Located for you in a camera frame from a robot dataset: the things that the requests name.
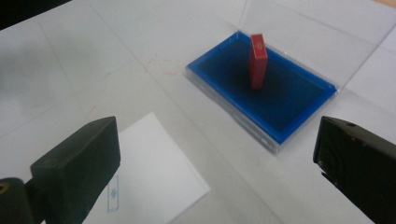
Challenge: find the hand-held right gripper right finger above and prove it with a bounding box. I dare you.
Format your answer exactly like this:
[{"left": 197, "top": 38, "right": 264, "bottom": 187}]
[{"left": 312, "top": 116, "right": 396, "bottom": 224}]

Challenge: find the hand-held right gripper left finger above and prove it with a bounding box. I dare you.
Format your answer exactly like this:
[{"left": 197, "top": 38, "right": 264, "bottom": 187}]
[{"left": 25, "top": 116, "right": 121, "bottom": 224}]

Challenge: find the white paper sheet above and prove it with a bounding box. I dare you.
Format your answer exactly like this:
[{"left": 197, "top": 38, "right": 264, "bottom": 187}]
[{"left": 81, "top": 112, "right": 211, "bottom": 224}]

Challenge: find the blue ink pad case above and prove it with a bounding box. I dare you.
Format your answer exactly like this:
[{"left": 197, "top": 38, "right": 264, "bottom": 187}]
[{"left": 185, "top": 30, "right": 338, "bottom": 155}]

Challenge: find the red rectangular stamp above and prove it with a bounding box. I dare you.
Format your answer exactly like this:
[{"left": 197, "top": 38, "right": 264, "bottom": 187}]
[{"left": 247, "top": 33, "right": 269, "bottom": 91}]

